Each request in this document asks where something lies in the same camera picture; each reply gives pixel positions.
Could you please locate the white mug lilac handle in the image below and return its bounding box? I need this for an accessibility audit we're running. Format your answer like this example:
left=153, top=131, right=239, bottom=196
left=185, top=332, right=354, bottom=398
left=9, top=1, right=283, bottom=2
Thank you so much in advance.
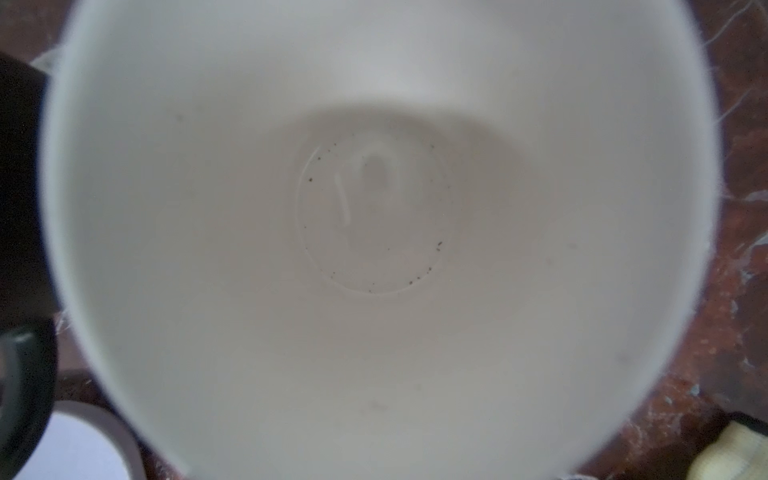
left=40, top=1, right=720, bottom=479

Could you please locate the black mug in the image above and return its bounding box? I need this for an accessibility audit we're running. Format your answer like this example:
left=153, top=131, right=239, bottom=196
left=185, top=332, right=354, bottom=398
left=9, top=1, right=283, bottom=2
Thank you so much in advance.
left=1, top=54, right=59, bottom=479

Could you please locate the lilac plastic tray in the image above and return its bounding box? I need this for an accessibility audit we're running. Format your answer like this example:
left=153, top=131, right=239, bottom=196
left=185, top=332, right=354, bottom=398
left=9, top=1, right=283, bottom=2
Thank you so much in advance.
left=16, top=400, right=147, bottom=480

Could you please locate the yellow black work glove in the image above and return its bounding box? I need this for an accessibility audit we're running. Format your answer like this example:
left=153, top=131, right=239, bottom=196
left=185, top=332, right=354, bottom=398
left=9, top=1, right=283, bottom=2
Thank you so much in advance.
left=686, top=412, right=767, bottom=480

